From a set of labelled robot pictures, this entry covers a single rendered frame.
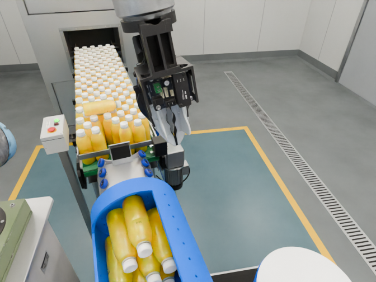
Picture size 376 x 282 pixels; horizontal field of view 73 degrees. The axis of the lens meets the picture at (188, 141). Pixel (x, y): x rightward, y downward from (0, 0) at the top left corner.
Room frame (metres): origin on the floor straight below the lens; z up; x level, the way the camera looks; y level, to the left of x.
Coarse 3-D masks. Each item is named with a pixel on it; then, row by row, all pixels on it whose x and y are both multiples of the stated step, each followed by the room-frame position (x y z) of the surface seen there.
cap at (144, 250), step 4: (144, 244) 0.38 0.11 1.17; (148, 244) 0.38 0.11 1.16; (140, 248) 0.37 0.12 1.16; (144, 248) 0.37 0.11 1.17; (148, 248) 0.37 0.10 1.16; (140, 252) 0.36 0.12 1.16; (144, 252) 0.36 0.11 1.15; (148, 252) 0.37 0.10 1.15; (140, 256) 0.36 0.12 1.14; (144, 256) 0.36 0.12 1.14
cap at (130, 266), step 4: (128, 260) 0.36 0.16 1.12; (132, 260) 0.36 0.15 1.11; (124, 264) 0.35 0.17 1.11; (128, 264) 0.35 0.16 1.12; (132, 264) 0.35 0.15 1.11; (136, 264) 0.36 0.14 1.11; (124, 268) 0.34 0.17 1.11; (128, 268) 0.35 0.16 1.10; (132, 268) 0.35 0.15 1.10; (136, 268) 0.35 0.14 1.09; (128, 272) 0.34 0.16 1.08
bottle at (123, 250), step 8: (120, 208) 0.53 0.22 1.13; (112, 216) 0.49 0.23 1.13; (120, 216) 0.49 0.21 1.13; (112, 224) 0.47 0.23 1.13; (120, 224) 0.46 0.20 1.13; (112, 232) 0.44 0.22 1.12; (120, 232) 0.44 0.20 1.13; (112, 240) 0.42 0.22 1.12; (120, 240) 0.41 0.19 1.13; (128, 240) 0.41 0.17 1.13; (112, 248) 0.40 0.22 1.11; (120, 248) 0.39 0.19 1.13; (128, 248) 0.39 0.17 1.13; (120, 256) 0.37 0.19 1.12; (128, 256) 0.37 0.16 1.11; (136, 256) 0.39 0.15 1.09
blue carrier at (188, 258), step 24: (120, 192) 0.50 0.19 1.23; (144, 192) 0.56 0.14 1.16; (168, 192) 0.54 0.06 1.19; (96, 216) 0.46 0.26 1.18; (168, 216) 0.43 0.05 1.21; (96, 240) 0.44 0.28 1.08; (168, 240) 0.36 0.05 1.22; (192, 240) 0.39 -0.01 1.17; (96, 264) 0.35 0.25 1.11; (192, 264) 0.31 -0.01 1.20
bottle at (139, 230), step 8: (128, 200) 0.52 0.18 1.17; (136, 200) 0.52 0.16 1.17; (128, 208) 0.49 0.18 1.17; (136, 208) 0.49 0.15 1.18; (144, 208) 0.50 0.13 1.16; (128, 216) 0.47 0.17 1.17; (136, 216) 0.46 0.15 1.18; (144, 216) 0.46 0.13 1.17; (128, 224) 0.44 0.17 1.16; (136, 224) 0.43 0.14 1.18; (144, 224) 0.43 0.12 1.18; (128, 232) 0.42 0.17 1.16; (136, 232) 0.41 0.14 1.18; (144, 232) 0.41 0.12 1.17; (152, 232) 0.43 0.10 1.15; (136, 240) 0.39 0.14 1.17; (144, 240) 0.39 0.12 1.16; (136, 248) 0.38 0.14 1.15
